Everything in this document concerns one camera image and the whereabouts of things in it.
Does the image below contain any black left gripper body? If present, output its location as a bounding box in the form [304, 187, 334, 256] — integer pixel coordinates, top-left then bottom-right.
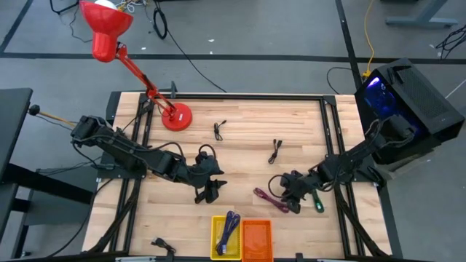
[185, 151, 220, 205]

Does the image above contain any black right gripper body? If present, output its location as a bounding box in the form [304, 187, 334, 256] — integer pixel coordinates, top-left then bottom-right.
[282, 170, 318, 215]

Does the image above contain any purple USB cable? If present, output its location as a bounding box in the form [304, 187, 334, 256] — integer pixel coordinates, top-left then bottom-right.
[253, 187, 291, 215]

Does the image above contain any black USB cable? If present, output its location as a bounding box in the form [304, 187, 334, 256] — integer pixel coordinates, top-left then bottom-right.
[213, 119, 227, 142]
[150, 237, 177, 255]
[268, 139, 283, 165]

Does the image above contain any blue USB cable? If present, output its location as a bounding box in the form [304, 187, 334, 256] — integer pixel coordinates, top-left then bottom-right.
[215, 210, 242, 256]

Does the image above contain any orange plastic tray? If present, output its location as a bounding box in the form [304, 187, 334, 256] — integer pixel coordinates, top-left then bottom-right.
[241, 219, 274, 262]

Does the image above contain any yellow plastic tray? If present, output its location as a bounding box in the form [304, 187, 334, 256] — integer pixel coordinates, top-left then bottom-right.
[210, 215, 242, 261]

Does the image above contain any black PC case blue light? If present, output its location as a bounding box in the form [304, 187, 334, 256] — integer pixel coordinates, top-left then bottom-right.
[354, 57, 465, 167]

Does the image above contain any red desk lamp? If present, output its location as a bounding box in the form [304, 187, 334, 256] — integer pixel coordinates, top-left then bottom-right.
[79, 0, 193, 132]

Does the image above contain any wooden rod black knob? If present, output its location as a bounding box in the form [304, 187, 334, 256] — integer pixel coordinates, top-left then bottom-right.
[28, 104, 77, 128]

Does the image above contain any black desk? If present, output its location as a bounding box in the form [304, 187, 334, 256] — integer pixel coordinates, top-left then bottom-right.
[0, 87, 98, 255]

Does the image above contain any grey-legged table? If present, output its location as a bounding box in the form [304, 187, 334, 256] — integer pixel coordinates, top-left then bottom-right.
[384, 0, 459, 29]

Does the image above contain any thin black floor cable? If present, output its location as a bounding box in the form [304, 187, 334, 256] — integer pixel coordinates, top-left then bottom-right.
[326, 66, 365, 95]

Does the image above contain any coiled black floor cable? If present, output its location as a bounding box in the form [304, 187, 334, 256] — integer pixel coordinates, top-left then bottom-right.
[151, 0, 229, 94]

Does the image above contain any yellow floor cable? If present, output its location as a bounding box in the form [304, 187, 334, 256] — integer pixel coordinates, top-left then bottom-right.
[362, 0, 376, 79]

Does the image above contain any white and yellow cable bundle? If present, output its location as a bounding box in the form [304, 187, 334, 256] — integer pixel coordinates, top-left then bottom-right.
[116, 0, 149, 14]

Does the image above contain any black looped floor cable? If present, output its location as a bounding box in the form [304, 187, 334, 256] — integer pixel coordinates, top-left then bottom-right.
[49, 0, 94, 44]

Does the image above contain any tangled black cable bundle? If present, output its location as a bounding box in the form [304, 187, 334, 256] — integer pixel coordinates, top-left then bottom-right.
[435, 23, 466, 61]

